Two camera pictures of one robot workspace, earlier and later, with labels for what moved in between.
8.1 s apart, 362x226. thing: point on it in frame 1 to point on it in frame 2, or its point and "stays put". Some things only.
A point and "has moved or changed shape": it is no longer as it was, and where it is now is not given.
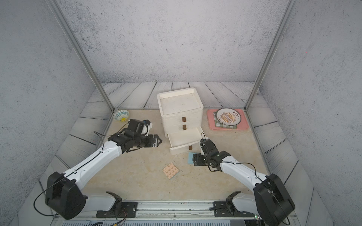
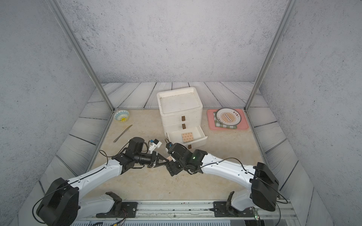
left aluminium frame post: (55, 8) stays put
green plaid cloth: (218, 125) stays put
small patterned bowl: (121, 115) stays put
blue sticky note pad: (190, 157) has moved or changed shape
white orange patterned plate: (228, 117) stays put
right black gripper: (197, 157) to (171, 168)
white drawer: (168, 126) stays put
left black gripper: (151, 143) to (154, 161)
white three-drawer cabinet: (182, 116) stays put
